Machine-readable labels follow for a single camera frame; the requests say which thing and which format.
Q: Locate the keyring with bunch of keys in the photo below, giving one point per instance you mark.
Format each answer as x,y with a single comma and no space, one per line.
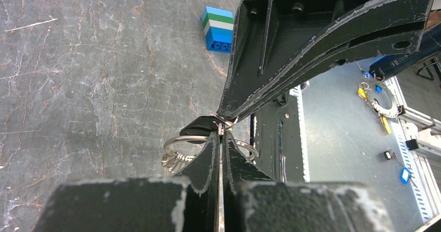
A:
179,151

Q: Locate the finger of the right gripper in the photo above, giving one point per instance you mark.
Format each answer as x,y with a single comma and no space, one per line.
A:
275,44
361,41

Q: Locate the blue toy brick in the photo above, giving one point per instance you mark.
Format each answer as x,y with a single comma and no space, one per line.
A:
218,25

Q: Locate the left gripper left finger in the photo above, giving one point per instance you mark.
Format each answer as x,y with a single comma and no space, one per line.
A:
186,201

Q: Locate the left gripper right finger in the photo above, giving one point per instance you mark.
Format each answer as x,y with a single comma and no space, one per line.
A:
256,202

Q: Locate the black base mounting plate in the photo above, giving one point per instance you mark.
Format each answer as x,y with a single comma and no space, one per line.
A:
276,134

